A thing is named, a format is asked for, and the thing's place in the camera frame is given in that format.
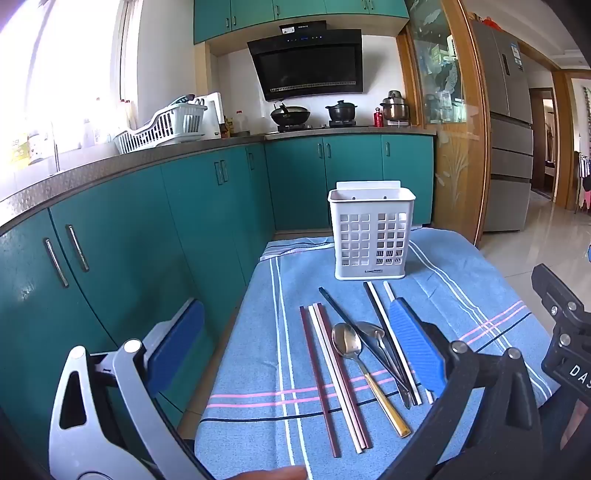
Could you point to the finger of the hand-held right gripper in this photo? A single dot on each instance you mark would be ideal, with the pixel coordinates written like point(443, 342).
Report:
point(561, 295)

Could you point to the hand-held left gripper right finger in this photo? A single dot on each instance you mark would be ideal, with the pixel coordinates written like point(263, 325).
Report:
point(415, 344)

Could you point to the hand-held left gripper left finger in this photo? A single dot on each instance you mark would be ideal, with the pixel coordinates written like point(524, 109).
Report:
point(178, 341)

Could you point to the small silver spoon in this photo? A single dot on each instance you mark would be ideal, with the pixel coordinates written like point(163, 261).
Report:
point(371, 330)

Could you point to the cream white chopstick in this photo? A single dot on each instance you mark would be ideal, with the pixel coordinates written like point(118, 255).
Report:
point(334, 378)
point(388, 290)

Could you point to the dark red chopstick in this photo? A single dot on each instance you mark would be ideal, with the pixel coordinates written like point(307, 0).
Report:
point(340, 369)
point(318, 383)

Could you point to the white plastic utensil holder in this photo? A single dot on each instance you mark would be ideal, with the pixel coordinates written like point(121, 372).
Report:
point(341, 217)

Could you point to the person's left hand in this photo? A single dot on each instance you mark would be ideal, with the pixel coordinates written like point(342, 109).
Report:
point(277, 474)

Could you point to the blue striped cloth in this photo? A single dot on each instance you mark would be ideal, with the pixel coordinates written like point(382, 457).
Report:
point(277, 323)

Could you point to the hanging clothes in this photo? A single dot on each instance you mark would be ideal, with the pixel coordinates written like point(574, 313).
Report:
point(584, 184)

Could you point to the wooden glass door cabinet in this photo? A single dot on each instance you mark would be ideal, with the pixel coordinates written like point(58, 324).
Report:
point(455, 175)

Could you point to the silver refrigerator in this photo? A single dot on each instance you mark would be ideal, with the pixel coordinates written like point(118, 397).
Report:
point(505, 138)

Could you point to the grey kitchen countertop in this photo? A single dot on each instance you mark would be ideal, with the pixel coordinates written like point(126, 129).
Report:
point(138, 161)

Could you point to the dark sauce bottle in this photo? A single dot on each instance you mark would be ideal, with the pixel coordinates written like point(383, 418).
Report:
point(225, 130)

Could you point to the white dish rack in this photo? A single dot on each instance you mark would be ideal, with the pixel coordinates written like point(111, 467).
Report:
point(171, 122)

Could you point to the clear oil bottle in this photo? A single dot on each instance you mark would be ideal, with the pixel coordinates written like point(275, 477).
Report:
point(240, 123)

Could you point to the red bottle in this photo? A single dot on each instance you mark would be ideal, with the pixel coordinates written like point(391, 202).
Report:
point(378, 118)

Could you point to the white cutting board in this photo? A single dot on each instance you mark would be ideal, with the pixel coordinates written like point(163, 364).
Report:
point(213, 115)

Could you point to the stainless steel pot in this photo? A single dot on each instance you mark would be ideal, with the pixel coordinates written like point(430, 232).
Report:
point(395, 108)

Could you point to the gas stove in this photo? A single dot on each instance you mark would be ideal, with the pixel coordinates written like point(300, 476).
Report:
point(323, 125)

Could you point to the black cooking pot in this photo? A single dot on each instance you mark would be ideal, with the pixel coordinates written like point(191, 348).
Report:
point(342, 113)

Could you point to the black wok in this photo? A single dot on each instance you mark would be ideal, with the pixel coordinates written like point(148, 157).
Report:
point(291, 115)

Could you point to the black range hood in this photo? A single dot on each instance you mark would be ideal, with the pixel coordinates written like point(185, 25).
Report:
point(307, 64)

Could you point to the teal wall cabinets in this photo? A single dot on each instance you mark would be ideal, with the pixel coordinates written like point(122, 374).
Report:
point(277, 14)

